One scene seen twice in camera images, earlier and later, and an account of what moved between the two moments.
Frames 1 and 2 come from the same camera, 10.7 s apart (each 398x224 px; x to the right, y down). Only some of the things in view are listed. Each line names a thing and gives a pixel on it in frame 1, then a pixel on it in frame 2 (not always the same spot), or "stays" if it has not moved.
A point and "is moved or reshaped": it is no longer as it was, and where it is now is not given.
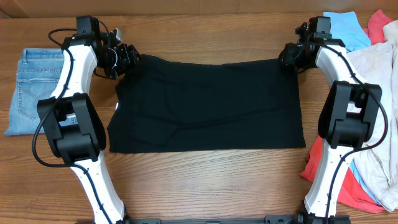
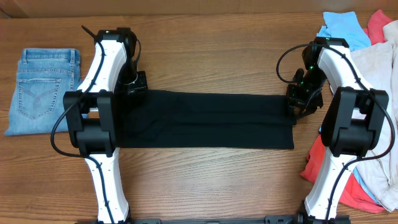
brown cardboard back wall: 159,8 stays
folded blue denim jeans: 37,74 stays
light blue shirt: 346,28 stays
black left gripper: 128,55 → 140,88
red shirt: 352,193 stays
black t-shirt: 162,104 is moved or reshaped
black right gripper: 286,59 → 295,101
